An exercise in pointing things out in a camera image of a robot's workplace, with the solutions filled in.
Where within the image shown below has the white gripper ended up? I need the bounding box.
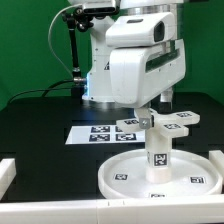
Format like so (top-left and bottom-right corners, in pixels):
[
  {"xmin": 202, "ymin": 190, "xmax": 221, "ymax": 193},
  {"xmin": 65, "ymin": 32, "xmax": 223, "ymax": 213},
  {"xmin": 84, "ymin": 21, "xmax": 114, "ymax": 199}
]
[{"xmin": 110, "ymin": 40, "xmax": 186, "ymax": 130}]

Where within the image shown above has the black cable on table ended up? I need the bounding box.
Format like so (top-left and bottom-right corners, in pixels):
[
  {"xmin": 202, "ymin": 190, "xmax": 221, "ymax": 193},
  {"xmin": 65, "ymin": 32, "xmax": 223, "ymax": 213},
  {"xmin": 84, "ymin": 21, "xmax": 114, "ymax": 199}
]
[{"xmin": 6, "ymin": 79, "xmax": 84, "ymax": 105}]

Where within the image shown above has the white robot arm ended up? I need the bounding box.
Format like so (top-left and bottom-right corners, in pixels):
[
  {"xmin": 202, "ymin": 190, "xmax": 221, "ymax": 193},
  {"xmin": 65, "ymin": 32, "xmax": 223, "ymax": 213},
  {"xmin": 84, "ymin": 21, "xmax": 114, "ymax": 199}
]
[{"xmin": 68, "ymin": 0, "xmax": 186, "ymax": 129}]

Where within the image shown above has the white fiducial marker sheet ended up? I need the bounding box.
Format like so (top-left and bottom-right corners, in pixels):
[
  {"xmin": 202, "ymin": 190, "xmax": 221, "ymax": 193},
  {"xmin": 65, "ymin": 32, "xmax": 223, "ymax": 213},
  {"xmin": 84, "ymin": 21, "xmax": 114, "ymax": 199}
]
[{"xmin": 65, "ymin": 125, "xmax": 145, "ymax": 145}]

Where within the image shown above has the white cross-shaped table base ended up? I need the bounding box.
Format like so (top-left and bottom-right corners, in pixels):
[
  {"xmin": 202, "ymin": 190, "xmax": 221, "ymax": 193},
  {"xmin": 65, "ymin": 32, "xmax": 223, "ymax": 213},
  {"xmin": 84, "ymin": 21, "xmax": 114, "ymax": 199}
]
[{"xmin": 116, "ymin": 110, "xmax": 200, "ymax": 138}]

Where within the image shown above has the white border block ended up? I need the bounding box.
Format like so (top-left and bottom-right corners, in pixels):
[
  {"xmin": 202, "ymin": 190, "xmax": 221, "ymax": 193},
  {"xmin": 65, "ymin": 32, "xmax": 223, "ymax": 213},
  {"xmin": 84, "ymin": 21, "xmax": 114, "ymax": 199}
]
[
  {"xmin": 0, "ymin": 158, "xmax": 16, "ymax": 200},
  {"xmin": 209, "ymin": 150, "xmax": 224, "ymax": 184}
]

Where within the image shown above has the white right border block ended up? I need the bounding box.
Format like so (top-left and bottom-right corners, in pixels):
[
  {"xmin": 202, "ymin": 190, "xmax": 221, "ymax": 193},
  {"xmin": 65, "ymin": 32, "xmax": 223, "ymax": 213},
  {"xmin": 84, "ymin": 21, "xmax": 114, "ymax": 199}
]
[{"xmin": 209, "ymin": 150, "xmax": 224, "ymax": 184}]

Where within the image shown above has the grey camera cable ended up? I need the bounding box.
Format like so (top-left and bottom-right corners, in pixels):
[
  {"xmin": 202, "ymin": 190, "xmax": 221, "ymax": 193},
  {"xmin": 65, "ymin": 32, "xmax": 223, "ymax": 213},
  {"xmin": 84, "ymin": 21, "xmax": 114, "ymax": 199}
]
[{"xmin": 47, "ymin": 4, "xmax": 81, "ymax": 80}]

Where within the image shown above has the white round table top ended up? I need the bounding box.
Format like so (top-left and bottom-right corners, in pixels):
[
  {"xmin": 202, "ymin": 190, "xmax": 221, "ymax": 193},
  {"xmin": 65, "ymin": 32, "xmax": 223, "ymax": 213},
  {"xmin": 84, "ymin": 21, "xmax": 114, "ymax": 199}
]
[{"xmin": 98, "ymin": 149, "xmax": 223, "ymax": 199}]

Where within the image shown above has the white left border block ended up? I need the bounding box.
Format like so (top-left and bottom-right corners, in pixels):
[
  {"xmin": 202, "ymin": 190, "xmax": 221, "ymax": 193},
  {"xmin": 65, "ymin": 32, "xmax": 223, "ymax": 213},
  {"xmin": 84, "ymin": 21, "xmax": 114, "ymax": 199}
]
[{"xmin": 0, "ymin": 158, "xmax": 16, "ymax": 200}]

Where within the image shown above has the white front border rail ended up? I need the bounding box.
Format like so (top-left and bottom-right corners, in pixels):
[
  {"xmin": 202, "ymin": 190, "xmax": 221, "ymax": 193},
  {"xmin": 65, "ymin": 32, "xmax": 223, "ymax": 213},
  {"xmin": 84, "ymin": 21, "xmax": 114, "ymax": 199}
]
[{"xmin": 0, "ymin": 195, "xmax": 224, "ymax": 224}]

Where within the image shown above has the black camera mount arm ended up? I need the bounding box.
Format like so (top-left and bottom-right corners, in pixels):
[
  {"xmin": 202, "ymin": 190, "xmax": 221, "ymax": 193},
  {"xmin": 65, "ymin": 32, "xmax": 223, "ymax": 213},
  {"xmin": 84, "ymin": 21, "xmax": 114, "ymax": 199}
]
[{"xmin": 62, "ymin": 7, "xmax": 93, "ymax": 95}]

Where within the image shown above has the grey camera on mount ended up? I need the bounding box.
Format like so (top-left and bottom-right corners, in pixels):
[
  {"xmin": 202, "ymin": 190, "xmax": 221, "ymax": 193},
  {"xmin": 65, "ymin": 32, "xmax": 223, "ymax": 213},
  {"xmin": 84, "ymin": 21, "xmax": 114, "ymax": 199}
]
[{"xmin": 82, "ymin": 0, "xmax": 120, "ymax": 16}]

